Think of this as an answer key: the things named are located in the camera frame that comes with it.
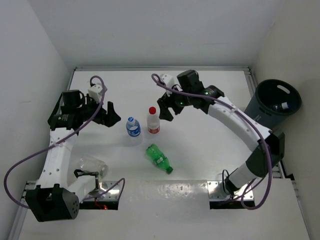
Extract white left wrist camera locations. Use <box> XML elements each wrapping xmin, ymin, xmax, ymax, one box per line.
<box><xmin>88</xmin><ymin>84</ymin><xmax>103</xmax><ymax>103</ymax></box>

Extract clear plastic wide jar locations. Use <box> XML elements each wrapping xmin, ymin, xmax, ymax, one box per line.
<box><xmin>79</xmin><ymin>155</ymin><xmax>109</xmax><ymax>178</ymax></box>

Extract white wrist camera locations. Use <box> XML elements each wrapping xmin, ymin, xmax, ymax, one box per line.
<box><xmin>88</xmin><ymin>84</ymin><xmax>103</xmax><ymax>103</ymax></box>
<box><xmin>160</xmin><ymin>73</ymin><xmax>176</xmax><ymax>89</ymax></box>

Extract clear bottle blue label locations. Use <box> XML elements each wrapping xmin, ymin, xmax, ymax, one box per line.
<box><xmin>126</xmin><ymin>116</ymin><xmax>141</xmax><ymax>137</ymax></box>

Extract metal base mounting plate right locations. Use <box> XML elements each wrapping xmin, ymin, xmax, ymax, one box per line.
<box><xmin>206</xmin><ymin>180</ymin><xmax>255</xmax><ymax>202</ymax></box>

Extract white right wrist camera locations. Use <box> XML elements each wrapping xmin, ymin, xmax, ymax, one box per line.
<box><xmin>160</xmin><ymin>73</ymin><xmax>176</xmax><ymax>89</ymax></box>

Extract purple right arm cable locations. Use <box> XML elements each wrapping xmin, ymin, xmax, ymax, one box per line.
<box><xmin>151</xmin><ymin>73</ymin><xmax>272</xmax><ymax>210</ymax></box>

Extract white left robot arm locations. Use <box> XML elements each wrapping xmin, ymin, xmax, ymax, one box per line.
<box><xmin>25</xmin><ymin>85</ymin><xmax>121</xmax><ymax>222</ymax></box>

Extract clear bottle in bin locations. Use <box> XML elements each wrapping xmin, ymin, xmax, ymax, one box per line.
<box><xmin>271</xmin><ymin>102</ymin><xmax>290</xmax><ymax>112</ymax></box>

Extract black cable at base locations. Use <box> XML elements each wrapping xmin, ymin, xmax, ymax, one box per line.
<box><xmin>221</xmin><ymin>169</ymin><xmax>232</xmax><ymax>186</ymax></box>

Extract metal base mounting plate left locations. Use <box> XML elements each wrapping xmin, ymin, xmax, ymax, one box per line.
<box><xmin>85</xmin><ymin>181</ymin><xmax>123</xmax><ymax>201</ymax></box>

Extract metal base mounting plate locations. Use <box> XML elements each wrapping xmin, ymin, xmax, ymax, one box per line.
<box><xmin>206</xmin><ymin>180</ymin><xmax>255</xmax><ymax>202</ymax></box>
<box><xmin>85</xmin><ymin>181</ymin><xmax>123</xmax><ymax>201</ymax></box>

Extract dark grey waste bin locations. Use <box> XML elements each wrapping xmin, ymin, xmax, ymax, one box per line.
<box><xmin>244</xmin><ymin>79</ymin><xmax>302</xmax><ymax>129</ymax></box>

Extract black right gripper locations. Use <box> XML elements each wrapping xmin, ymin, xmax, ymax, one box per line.
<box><xmin>157</xmin><ymin>82</ymin><xmax>192</xmax><ymax>121</ymax></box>

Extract green plastic soda bottle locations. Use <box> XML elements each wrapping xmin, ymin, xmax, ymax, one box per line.
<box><xmin>146</xmin><ymin>143</ymin><xmax>173</xmax><ymax>174</ymax></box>

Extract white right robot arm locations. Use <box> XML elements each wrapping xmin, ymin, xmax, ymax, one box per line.
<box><xmin>151</xmin><ymin>70</ymin><xmax>285</xmax><ymax>196</ymax></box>

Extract clear bottle red cap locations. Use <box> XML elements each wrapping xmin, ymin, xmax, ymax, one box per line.
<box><xmin>147</xmin><ymin>106</ymin><xmax>161</xmax><ymax>135</ymax></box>

